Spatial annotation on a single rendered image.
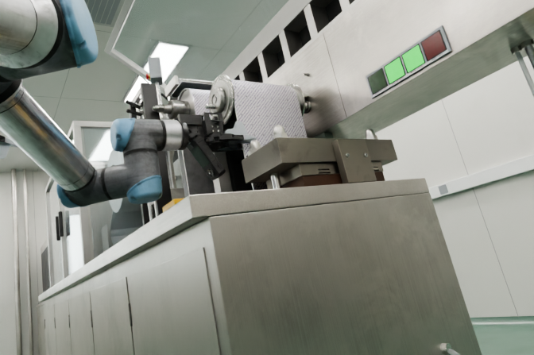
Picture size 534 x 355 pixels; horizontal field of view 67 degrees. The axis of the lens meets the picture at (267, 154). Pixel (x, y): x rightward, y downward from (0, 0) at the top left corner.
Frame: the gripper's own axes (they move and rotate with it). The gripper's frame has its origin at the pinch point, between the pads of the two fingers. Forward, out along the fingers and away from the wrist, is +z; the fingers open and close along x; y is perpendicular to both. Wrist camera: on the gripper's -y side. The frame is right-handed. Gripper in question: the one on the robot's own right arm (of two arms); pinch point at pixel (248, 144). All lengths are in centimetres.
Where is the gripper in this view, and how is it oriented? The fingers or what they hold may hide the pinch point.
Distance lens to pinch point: 109.7
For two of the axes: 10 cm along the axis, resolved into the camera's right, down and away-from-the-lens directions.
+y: -2.0, -9.4, 2.7
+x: -5.4, 3.4, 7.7
